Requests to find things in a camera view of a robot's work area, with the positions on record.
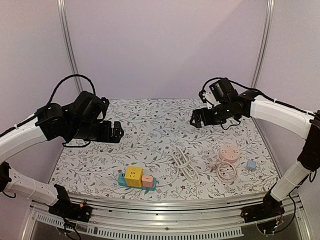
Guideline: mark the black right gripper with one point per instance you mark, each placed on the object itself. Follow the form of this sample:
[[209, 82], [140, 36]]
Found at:
[[201, 116]]

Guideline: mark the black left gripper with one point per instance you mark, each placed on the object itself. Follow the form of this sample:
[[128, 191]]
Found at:
[[106, 136]]

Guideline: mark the teal power strip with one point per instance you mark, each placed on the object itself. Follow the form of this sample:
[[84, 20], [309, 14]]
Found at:
[[122, 183]]

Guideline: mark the yellow cube socket adapter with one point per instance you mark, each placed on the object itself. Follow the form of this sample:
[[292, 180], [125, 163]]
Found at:
[[133, 176]]

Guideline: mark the round pink socket hub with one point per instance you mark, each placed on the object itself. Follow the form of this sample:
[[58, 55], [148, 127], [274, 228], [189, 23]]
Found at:
[[229, 152]]

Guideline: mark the pink cube charger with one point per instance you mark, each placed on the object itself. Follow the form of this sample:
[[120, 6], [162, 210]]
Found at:
[[147, 181]]

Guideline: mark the light blue cube charger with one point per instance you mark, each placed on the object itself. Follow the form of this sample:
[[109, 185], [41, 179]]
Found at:
[[251, 165]]

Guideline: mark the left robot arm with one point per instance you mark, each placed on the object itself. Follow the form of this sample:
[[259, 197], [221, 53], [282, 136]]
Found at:
[[83, 119]]

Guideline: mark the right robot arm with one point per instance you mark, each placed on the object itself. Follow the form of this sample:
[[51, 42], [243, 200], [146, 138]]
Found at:
[[225, 99]]

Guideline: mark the floral patterned table mat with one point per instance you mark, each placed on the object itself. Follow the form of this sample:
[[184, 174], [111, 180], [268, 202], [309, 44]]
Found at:
[[159, 138]]

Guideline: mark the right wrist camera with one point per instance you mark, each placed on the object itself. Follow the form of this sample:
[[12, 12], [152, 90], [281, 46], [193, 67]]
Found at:
[[207, 98]]

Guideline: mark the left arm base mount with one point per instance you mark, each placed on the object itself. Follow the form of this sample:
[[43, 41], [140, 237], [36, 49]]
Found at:
[[71, 211]]

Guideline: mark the aluminium front rail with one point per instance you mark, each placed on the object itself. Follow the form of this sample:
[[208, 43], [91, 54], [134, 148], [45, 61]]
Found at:
[[205, 219]]

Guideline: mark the right aluminium frame post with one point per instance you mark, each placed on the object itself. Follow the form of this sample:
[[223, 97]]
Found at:
[[264, 42]]

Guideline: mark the aluminium frame post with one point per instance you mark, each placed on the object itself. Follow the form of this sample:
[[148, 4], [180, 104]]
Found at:
[[62, 13], [264, 42]]

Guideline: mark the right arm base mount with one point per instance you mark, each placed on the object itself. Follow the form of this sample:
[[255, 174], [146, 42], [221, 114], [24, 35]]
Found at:
[[262, 211]]

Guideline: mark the left aluminium frame post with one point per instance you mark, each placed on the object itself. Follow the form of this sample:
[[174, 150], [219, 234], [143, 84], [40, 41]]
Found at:
[[62, 13]]

